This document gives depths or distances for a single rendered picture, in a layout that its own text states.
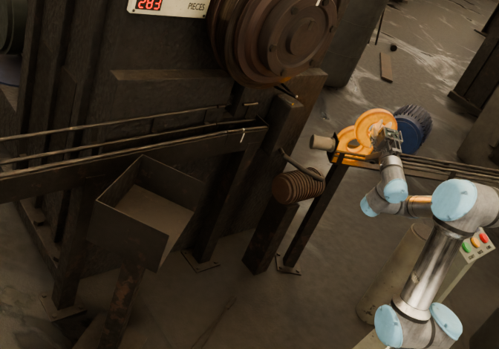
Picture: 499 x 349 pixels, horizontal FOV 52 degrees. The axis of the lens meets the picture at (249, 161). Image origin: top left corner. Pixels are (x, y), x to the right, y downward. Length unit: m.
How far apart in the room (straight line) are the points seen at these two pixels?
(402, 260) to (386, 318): 0.64
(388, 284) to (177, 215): 1.09
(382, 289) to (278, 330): 0.48
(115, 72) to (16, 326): 0.92
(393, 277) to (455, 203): 0.88
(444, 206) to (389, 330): 0.40
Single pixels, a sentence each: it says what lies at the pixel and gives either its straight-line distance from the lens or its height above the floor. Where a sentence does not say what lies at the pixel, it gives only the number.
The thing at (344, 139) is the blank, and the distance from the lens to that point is 2.05.
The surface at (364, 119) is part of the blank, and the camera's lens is 1.91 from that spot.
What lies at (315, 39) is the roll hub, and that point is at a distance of 1.65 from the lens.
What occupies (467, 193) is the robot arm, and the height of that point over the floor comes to 1.01.
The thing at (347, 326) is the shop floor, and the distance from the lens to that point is 2.37.
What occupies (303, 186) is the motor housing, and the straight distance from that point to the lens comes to 2.04.
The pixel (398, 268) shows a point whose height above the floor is 0.34.
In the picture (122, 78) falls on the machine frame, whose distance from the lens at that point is 1.55.
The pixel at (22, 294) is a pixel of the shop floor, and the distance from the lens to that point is 2.03.
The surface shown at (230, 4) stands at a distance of 1.53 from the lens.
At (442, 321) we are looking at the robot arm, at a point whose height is 0.61.
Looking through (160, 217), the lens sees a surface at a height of 0.60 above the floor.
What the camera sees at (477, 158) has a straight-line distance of 4.34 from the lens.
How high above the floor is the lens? 1.57
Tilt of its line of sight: 31 degrees down
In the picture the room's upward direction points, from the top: 23 degrees clockwise
